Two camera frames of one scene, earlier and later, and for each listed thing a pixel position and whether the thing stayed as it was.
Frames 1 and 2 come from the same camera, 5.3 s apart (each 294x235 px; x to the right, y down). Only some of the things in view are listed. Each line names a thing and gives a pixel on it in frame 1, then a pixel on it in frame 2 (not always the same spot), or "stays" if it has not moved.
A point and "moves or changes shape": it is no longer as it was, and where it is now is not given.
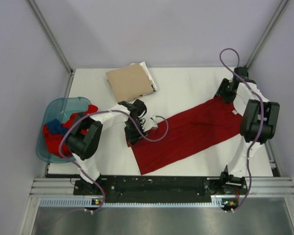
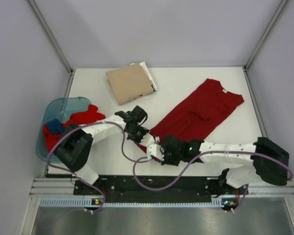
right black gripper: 220,92 to 165,161
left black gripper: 132,138 stays
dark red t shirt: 215,125 moves or changes shape
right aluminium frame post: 278,11 stays
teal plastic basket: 61,109 stays
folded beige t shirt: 130,82 stays
